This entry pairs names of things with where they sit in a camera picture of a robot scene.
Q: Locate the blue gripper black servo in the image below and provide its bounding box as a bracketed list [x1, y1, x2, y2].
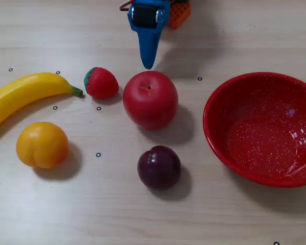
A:
[127, 0, 168, 70]

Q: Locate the orange yellow toy peach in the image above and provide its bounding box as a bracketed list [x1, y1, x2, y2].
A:
[16, 121, 70, 169]

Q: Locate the orange robot arm base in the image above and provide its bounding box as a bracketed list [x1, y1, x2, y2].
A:
[167, 0, 192, 29]

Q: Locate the red speckled bowl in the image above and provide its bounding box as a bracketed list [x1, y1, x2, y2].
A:
[203, 71, 306, 188]

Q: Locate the red toy apple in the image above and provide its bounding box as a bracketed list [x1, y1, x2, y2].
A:
[122, 70, 180, 130]

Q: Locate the red toy strawberry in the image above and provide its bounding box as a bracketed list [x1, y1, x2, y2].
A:
[83, 66, 120, 100]

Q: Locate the dark purple toy plum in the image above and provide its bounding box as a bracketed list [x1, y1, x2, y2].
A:
[137, 145, 182, 191]

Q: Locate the yellow toy banana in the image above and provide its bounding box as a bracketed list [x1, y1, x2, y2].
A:
[0, 72, 84, 134]

